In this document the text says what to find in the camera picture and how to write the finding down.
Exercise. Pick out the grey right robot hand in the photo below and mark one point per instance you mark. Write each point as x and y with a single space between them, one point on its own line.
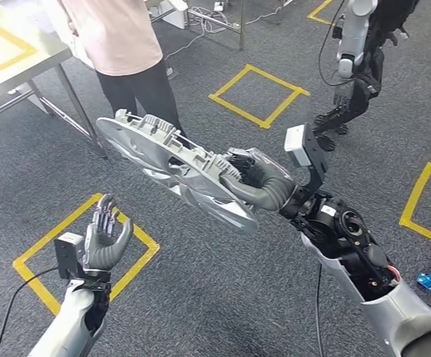
275 187

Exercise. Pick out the white pillar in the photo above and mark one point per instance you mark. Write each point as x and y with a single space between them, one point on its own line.
178 15

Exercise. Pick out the person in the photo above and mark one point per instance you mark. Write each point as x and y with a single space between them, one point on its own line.
126 34

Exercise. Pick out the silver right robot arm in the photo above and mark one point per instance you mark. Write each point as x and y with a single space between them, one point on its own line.
349 236

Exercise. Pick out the grey floor socket box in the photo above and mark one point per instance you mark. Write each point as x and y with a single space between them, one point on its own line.
218 7

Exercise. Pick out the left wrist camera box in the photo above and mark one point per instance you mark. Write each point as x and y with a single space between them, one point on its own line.
65 256

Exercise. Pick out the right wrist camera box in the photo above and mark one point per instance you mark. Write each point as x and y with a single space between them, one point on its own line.
314 152

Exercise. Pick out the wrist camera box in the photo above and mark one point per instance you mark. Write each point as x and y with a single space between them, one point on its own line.
314 152
65 256

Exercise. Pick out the black and white humanoid robot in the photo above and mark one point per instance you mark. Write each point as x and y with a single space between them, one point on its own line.
353 34

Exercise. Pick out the silver plastic wheel hubcap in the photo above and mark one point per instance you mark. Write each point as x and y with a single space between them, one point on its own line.
163 152

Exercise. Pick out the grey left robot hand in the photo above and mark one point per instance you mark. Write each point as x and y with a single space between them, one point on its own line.
100 251

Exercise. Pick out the yellow workbench tape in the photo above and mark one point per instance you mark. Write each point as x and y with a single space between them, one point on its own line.
32 49

